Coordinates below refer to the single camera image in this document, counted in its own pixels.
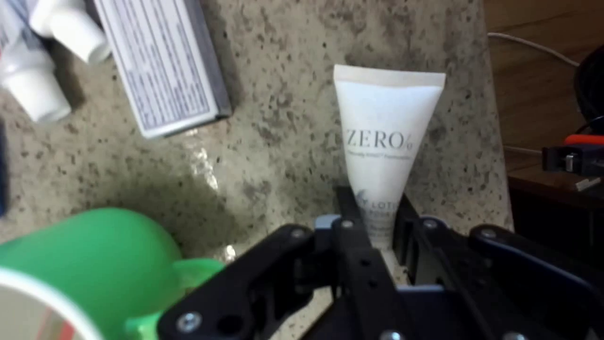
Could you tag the grey printed carton box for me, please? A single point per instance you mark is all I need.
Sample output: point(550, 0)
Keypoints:
point(160, 61)

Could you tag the black device with orange part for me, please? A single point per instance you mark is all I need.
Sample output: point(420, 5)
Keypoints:
point(578, 151)

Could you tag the green plastic mug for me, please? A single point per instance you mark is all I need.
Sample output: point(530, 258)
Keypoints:
point(94, 274)

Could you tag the white lotion tube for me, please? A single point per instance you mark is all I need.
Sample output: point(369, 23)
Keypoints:
point(384, 141)

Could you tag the white squeeze tube with cap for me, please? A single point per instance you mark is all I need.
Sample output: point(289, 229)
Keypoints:
point(28, 80)
point(71, 28)

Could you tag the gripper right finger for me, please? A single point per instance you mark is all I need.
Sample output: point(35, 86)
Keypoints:
point(490, 278)

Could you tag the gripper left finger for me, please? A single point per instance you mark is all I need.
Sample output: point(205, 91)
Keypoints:
point(283, 278)

